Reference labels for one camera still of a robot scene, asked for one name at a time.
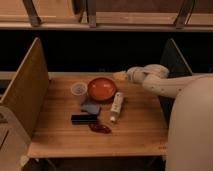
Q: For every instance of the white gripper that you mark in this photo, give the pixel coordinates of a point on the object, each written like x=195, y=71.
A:
x=136, y=75

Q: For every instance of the black rectangular eraser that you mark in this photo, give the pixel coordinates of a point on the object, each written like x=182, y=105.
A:
x=84, y=119

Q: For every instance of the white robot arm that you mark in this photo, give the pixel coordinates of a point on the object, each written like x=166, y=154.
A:
x=190, y=135

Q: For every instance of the yellow sponge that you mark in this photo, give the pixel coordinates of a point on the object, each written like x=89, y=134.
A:
x=121, y=75

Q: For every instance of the red bowl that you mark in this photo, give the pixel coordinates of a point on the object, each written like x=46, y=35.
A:
x=101, y=89

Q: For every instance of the right dark side panel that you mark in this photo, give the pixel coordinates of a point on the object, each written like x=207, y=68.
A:
x=173, y=59

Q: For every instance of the white remote controller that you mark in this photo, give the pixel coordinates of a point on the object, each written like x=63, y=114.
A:
x=116, y=107

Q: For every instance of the blue grey cloth piece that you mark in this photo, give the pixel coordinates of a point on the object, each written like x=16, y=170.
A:
x=90, y=108

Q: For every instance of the clear plastic cup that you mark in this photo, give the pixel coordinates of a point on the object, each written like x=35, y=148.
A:
x=79, y=88

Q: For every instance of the dark red wrapper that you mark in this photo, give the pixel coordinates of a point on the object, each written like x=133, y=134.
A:
x=99, y=128

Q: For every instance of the wooden shelf with brackets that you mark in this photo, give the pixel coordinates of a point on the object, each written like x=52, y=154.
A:
x=108, y=15

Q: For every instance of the left wooden side panel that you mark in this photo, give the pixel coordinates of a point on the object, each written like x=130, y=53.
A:
x=23, y=98

